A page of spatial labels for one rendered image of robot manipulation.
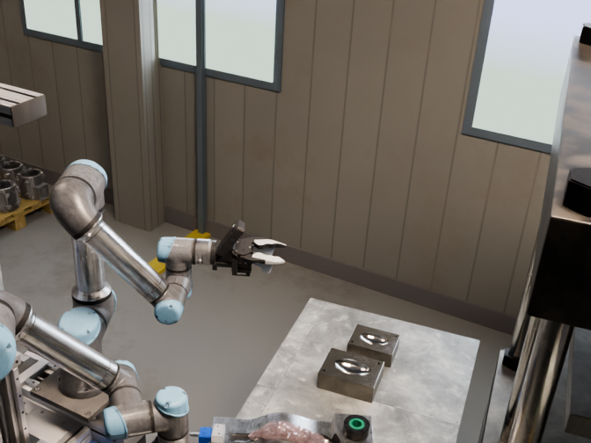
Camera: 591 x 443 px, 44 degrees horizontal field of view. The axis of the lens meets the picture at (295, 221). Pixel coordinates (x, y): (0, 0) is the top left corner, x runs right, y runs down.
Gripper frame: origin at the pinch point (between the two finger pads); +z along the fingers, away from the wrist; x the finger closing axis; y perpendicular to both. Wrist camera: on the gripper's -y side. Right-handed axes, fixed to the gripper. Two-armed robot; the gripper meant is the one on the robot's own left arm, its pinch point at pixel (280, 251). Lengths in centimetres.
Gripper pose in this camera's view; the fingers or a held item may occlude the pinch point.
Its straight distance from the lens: 211.1
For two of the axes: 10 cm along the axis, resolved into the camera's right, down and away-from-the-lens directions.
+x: -0.4, 5.9, -8.0
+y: -0.5, 8.0, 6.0
